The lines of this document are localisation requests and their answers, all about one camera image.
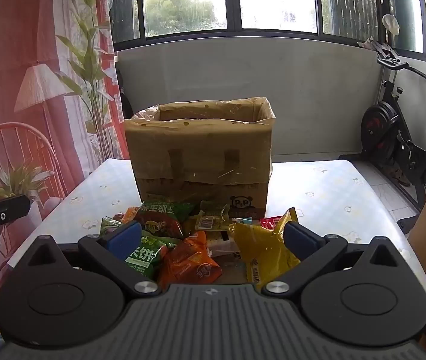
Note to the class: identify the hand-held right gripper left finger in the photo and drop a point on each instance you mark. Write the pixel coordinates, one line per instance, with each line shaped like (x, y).
(124, 238)

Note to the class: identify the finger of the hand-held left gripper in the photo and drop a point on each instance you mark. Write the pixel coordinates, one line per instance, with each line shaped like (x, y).
(6, 212)

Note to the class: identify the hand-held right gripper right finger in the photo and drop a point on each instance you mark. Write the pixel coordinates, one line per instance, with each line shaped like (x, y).
(302, 240)

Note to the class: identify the yellow snack packet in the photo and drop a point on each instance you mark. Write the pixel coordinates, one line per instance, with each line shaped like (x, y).
(261, 247)

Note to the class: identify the green and red snack packet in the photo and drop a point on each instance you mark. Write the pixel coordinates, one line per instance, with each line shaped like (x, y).
(160, 217)

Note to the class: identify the orange snack packet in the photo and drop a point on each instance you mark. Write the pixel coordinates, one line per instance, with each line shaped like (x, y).
(188, 262)

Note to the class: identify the taped cardboard box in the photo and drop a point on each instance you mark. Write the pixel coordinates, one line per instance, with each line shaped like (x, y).
(201, 157)

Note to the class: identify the black object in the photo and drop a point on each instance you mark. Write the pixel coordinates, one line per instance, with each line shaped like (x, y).
(124, 97)

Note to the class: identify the black exercise bike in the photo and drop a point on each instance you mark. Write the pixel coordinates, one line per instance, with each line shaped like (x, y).
(389, 123)

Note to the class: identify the white hanging bag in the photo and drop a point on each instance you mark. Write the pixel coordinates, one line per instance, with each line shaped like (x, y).
(391, 24)

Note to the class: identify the black framed window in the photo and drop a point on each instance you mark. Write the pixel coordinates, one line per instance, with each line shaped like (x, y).
(231, 0)

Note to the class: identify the printed wall cloth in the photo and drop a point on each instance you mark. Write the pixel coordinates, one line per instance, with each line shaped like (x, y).
(10, 45)

